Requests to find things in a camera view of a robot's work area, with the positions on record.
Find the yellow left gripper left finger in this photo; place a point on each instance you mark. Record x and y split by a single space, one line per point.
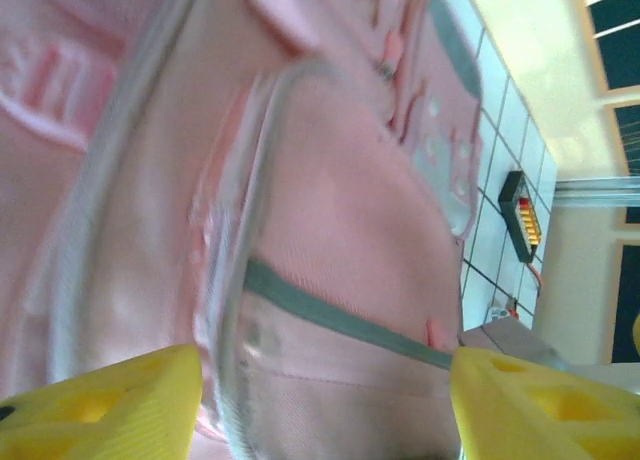
100 420

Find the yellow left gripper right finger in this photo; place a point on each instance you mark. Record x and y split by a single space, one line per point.
550 420

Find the pink backpack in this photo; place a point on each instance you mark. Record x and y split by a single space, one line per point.
325 205

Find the black orange-tipped pen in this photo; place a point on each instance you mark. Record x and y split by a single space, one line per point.
513 309

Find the black charger board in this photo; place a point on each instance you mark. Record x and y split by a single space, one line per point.
520 215

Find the aluminium frame post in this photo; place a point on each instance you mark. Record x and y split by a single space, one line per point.
600 192

